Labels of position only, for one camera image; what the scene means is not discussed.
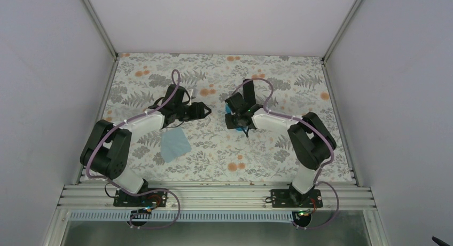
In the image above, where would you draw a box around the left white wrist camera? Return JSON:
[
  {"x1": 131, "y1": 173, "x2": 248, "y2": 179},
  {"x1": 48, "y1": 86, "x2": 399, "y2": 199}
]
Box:
[{"x1": 187, "y1": 89, "x2": 194, "y2": 106}]

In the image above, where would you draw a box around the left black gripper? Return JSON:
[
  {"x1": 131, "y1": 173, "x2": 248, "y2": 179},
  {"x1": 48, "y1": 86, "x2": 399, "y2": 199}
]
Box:
[{"x1": 174, "y1": 102, "x2": 211, "y2": 121}]

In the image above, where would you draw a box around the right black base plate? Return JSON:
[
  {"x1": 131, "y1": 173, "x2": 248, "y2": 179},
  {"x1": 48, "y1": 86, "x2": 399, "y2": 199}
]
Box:
[{"x1": 264, "y1": 189, "x2": 323, "y2": 208}]

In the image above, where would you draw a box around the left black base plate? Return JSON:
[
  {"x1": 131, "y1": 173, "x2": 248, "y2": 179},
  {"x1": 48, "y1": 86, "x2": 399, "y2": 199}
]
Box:
[{"x1": 113, "y1": 191, "x2": 168, "y2": 208}]

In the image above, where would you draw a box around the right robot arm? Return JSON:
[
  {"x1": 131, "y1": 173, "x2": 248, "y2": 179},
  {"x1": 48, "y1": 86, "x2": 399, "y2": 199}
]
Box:
[{"x1": 225, "y1": 92, "x2": 337, "y2": 207}]

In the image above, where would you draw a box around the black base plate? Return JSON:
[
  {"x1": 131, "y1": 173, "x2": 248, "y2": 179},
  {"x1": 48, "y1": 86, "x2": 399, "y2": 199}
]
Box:
[
  {"x1": 113, "y1": 191, "x2": 168, "y2": 208},
  {"x1": 264, "y1": 189, "x2": 323, "y2": 208}
]

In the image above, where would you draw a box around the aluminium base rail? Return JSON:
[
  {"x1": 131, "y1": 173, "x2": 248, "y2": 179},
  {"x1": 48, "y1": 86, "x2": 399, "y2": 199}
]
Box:
[{"x1": 57, "y1": 182, "x2": 376, "y2": 218}]

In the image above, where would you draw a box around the black glasses pouch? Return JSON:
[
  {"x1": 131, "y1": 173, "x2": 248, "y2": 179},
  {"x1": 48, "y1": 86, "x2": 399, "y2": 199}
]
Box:
[{"x1": 242, "y1": 80, "x2": 256, "y2": 108}]

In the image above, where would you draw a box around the light blue cloth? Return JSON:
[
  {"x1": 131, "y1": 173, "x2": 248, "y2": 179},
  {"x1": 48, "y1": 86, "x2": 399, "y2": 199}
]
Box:
[{"x1": 160, "y1": 128, "x2": 192, "y2": 163}]

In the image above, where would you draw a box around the floral table mat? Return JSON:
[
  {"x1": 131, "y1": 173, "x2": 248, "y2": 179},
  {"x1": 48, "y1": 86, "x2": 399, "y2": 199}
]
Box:
[{"x1": 103, "y1": 53, "x2": 353, "y2": 182}]

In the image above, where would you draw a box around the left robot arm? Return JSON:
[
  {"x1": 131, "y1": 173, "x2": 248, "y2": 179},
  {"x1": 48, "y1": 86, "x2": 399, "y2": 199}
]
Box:
[{"x1": 80, "y1": 84, "x2": 212, "y2": 206}]

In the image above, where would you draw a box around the white slotted cable duct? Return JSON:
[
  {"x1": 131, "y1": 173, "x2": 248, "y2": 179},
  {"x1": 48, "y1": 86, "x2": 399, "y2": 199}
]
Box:
[{"x1": 68, "y1": 210, "x2": 293, "y2": 223}]

